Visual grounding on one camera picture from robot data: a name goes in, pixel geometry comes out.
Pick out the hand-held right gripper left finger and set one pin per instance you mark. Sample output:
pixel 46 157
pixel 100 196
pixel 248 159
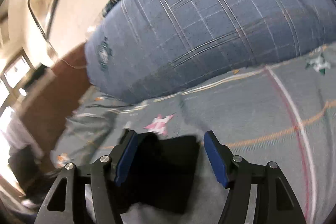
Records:
pixel 127 158

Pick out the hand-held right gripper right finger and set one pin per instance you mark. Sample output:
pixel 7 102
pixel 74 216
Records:
pixel 215 158

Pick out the black pants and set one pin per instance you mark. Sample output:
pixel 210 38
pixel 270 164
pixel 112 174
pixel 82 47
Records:
pixel 168 174

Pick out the grey star-print bedsheet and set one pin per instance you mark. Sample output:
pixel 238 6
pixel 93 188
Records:
pixel 262 113

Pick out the brown wooden headboard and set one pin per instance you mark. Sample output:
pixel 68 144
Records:
pixel 52 98

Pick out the dark object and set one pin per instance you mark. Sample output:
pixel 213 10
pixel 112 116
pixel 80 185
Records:
pixel 26 171

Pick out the blue plaid pillow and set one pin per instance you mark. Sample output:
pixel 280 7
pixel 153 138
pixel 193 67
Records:
pixel 210 29

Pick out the window frame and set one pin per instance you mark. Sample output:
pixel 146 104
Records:
pixel 15 77

